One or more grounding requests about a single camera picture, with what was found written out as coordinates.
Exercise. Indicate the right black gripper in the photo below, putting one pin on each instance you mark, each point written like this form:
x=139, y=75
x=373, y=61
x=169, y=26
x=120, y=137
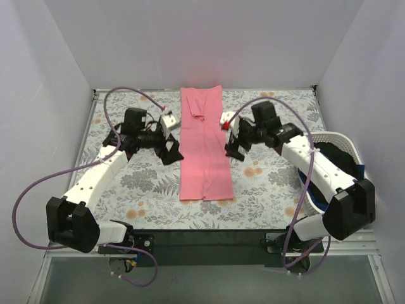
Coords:
x=240, y=140

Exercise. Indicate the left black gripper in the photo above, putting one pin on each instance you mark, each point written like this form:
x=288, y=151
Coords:
x=165, y=141

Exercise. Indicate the pink t shirt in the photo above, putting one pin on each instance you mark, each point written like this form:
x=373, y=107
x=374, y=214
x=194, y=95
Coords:
x=205, y=172

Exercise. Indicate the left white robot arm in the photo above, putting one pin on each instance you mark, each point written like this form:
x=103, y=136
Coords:
x=70, y=219

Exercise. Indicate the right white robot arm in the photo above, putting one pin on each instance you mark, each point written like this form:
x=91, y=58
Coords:
x=351, y=201

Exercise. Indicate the floral tablecloth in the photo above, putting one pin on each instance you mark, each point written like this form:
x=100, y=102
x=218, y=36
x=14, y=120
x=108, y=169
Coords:
x=146, y=193

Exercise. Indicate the white laundry basket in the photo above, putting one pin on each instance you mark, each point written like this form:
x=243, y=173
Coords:
x=342, y=142

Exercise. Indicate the black garment in basket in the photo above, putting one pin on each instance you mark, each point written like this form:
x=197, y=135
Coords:
x=337, y=156

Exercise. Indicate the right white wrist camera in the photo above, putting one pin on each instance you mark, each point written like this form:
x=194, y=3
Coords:
x=230, y=121

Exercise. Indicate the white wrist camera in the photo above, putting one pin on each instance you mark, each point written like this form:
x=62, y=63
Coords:
x=170, y=120
x=230, y=121

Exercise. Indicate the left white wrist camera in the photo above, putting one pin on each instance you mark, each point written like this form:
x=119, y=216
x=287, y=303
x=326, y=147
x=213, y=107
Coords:
x=170, y=120

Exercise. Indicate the aluminium frame rail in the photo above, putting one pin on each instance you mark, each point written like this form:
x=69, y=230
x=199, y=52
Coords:
x=360, y=243

